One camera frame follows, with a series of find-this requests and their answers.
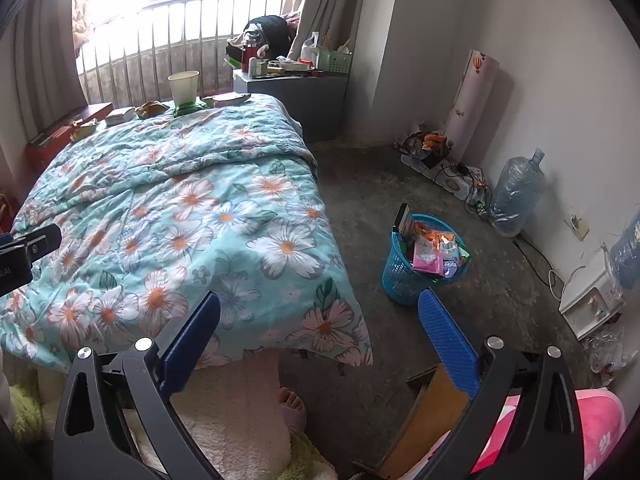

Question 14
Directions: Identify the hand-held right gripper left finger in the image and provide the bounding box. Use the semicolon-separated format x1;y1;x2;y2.
52;290;223;480

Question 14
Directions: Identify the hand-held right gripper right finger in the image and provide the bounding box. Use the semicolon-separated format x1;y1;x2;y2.
417;287;586;480

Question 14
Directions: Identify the blue plastic basket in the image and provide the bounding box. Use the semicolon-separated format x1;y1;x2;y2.
382;214;472;307

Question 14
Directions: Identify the pink and purple packet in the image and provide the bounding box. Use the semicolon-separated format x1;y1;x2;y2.
412;237;461;278

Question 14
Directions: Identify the person's leg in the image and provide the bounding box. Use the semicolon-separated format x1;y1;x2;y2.
122;350;308;480

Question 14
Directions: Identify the wooden stool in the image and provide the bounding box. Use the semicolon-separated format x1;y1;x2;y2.
352;364;473;480

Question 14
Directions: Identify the dark red wooden box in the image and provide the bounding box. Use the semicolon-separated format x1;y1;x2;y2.
26;102;115;162

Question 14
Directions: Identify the small yellow snack packet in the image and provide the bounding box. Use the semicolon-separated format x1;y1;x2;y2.
70;119;99;142

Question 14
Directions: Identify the yellow-green fluffy cloth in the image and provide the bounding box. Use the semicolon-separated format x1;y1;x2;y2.
9;382;53;443
277;435;338;480

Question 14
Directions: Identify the floral teal blanket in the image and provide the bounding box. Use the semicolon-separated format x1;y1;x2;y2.
0;92;375;376

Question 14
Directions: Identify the white appliance on floor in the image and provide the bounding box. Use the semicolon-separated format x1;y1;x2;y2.
559;249;626;342

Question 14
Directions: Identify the white patterned box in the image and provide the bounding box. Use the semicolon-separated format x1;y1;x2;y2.
400;152;488;201

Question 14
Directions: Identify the large clear water jug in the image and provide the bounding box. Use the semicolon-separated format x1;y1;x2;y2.
609;220;640;291
489;148;547;238

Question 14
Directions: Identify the crumpled clear plastic bag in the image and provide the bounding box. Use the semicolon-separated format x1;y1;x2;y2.
582;327;631;376

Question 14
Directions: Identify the small brown snack packet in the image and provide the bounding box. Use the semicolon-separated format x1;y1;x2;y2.
136;101;171;119

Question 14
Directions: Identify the pink cushion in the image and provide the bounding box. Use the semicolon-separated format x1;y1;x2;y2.
472;387;628;480

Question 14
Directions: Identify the grey pleated curtain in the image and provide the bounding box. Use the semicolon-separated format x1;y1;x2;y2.
0;0;88;126

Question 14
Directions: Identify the orange and black snack bag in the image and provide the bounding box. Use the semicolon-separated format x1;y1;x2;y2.
404;131;448;166

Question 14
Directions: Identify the white paper cup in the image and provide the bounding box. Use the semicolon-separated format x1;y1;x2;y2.
167;70;201;106

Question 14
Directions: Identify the biscuit packet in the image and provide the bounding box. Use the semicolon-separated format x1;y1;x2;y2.
202;92;252;108

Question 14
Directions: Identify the cream quilted jacket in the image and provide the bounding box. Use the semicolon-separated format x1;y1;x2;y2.
71;0;96;50

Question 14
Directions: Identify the rolled patterned wallpaper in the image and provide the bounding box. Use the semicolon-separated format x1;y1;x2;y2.
444;49;501;161

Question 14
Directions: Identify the grey nightstand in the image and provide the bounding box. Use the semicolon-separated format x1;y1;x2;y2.
232;69;349;143

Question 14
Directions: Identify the green storage basket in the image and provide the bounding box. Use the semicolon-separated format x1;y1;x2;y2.
316;50;353;76

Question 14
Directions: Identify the white detergent jug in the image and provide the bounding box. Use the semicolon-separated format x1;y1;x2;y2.
300;31;321;63

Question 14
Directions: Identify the beige curtain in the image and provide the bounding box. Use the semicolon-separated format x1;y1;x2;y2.
287;0;371;66

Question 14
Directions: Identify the wall socket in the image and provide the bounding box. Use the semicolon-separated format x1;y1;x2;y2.
565;212;590;241

